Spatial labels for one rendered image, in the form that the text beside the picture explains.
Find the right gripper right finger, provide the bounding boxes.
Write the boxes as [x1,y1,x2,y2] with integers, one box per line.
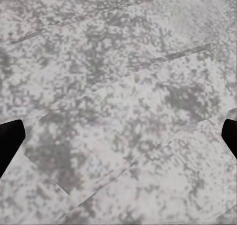
[221,119,237,158]

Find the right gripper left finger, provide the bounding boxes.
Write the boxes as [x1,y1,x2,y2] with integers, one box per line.
[0,119,26,179]

